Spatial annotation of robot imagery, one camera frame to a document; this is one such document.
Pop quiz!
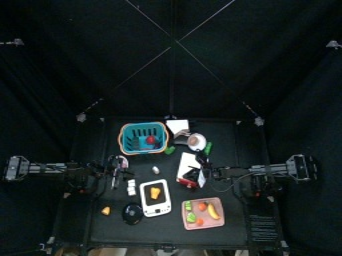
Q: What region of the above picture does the black cable loop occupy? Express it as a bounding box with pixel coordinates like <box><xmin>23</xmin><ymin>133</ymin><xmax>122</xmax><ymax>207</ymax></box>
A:
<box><xmin>210</xmin><ymin>172</ymin><xmax>256</xmax><ymax>194</ymax></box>

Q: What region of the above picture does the white paper sheet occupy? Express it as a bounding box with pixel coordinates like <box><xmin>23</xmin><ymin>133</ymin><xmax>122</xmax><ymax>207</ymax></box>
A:
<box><xmin>164</xmin><ymin>118</ymin><xmax>191</xmax><ymax>136</ymax></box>

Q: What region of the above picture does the red toy block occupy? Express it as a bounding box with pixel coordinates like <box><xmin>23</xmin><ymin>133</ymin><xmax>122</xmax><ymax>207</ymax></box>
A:
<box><xmin>176</xmin><ymin>177</ymin><xmax>199</xmax><ymax>190</ymax></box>

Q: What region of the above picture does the white toy cube stack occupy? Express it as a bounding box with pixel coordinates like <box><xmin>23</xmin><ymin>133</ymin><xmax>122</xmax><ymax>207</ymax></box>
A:
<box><xmin>126</xmin><ymin>179</ymin><xmax>138</xmax><ymax>197</ymax></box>

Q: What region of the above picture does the black round lid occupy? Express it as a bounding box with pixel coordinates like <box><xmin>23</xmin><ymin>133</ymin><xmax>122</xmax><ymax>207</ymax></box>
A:
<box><xmin>122</xmin><ymin>202</ymin><xmax>146</xmax><ymax>226</ymax></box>

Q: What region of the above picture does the orange toy squash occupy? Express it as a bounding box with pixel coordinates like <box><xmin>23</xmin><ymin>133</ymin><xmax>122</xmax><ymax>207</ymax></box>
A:
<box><xmin>148</xmin><ymin>186</ymin><xmax>162</xmax><ymax>201</ymax></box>

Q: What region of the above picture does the silver toy utensil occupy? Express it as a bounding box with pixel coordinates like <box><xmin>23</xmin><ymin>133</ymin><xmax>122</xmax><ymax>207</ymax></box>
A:
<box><xmin>110</xmin><ymin>168</ymin><xmax>120</xmax><ymax>190</ymax></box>

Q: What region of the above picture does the dark toy in basket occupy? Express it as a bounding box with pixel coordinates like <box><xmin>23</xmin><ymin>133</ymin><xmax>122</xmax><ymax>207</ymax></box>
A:
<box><xmin>130</xmin><ymin>136</ymin><xmax>143</xmax><ymax>151</ymax></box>

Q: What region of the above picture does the white rectangular board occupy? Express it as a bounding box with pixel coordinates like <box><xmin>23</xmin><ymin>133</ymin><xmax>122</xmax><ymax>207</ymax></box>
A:
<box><xmin>175</xmin><ymin>151</ymin><xmax>203</xmax><ymax>182</ymax></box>

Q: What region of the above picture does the black vertical frame pole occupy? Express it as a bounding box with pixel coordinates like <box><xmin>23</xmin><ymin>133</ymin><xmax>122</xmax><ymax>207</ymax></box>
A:
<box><xmin>167</xmin><ymin>0</ymin><xmax>179</xmax><ymax>121</ymax></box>

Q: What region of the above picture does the white kitchen scale black top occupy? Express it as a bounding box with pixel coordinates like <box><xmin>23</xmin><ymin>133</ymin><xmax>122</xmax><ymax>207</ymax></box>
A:
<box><xmin>138</xmin><ymin>178</ymin><xmax>174</xmax><ymax>219</ymax></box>

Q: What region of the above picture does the white bowl with brown inside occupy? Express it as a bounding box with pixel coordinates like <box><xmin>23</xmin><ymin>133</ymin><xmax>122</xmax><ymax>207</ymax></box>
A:
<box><xmin>186</xmin><ymin>132</ymin><xmax>208</xmax><ymax>153</ymax></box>

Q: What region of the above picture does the pink tray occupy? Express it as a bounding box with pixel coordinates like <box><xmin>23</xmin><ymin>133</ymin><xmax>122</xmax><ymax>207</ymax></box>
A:
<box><xmin>180</xmin><ymin>196</ymin><xmax>227</xmax><ymax>231</ymax></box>

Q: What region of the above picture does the teal basket with orange rim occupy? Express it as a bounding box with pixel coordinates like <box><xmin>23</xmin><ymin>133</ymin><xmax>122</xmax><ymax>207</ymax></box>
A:
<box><xmin>116</xmin><ymin>121</ymin><xmax>171</xmax><ymax>157</ymax></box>

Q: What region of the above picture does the yellow toy banana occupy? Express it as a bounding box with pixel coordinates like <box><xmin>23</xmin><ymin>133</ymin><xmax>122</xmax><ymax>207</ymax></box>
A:
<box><xmin>207</xmin><ymin>202</ymin><xmax>222</xmax><ymax>221</ymax></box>

